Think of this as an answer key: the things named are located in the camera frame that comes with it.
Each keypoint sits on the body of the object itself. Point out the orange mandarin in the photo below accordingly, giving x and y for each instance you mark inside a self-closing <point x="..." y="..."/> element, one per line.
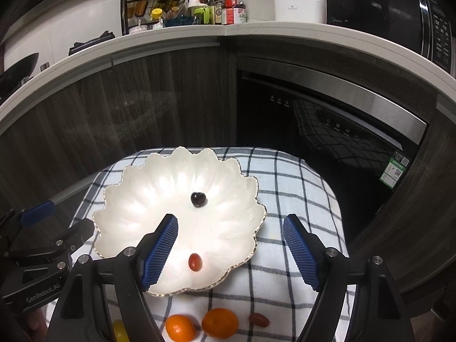
<point x="180" y="327"/>
<point x="220" y="323"/>

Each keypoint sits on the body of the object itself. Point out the green white sticker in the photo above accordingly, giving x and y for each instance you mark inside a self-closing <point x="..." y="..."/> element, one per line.
<point x="394" y="165"/>

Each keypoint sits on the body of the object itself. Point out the yellow cap jar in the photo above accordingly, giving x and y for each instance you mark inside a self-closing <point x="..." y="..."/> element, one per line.
<point x="156" y="16"/>

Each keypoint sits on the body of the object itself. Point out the slim labelled bottle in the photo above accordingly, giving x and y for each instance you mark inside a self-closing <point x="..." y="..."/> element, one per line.
<point x="218" y="9"/>

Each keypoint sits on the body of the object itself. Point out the dark wood side panel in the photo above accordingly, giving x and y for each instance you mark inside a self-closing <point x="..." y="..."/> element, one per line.
<point x="427" y="203"/>

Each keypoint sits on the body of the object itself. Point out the black wok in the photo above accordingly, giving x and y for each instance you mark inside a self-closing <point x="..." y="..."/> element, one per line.
<point x="16" y="71"/>

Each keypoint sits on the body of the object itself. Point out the white scalloped plate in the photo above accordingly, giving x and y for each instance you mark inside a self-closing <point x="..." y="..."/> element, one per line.
<point x="142" y="199"/>

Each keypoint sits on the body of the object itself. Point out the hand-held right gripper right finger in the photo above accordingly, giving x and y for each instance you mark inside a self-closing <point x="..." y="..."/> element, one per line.
<point x="301" y="253"/>

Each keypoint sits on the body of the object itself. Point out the black folded cloth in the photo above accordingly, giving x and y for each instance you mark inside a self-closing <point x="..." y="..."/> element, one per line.
<point x="91" y="42"/>

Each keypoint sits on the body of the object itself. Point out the white rice cooker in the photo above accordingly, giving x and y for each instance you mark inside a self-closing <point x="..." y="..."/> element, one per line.
<point x="299" y="9"/>

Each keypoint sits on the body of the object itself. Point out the yellow round fruit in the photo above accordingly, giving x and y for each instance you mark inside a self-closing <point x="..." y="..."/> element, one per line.
<point x="120" y="331"/>

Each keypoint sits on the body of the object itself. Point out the black microwave oven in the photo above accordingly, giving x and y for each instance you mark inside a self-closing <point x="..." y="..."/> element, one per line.
<point x="374" y="3"/>

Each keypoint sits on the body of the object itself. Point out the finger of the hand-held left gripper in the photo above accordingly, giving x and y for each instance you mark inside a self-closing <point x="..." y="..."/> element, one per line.
<point x="76" y="237"/>
<point x="37" y="212"/>

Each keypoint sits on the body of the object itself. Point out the black dishwasher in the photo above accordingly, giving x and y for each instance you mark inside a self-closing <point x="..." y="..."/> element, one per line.
<point x="285" y="121"/>

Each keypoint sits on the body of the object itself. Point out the white kitchen countertop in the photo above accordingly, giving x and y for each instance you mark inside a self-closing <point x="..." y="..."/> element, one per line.
<point x="285" y="30"/>

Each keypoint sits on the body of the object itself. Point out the dark wood cabinet door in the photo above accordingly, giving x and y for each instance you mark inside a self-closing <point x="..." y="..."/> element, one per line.
<point x="53" y="121"/>
<point x="171" y="96"/>

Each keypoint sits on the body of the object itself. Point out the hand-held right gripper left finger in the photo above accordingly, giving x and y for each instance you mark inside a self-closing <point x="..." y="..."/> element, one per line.
<point x="160" y="253"/>

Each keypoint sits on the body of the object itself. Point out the green plastic container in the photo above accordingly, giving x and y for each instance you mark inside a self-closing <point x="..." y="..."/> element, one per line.
<point x="202" y="15"/>

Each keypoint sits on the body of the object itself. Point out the checked white cloth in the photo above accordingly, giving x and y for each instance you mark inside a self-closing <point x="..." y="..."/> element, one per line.
<point x="285" y="185"/>

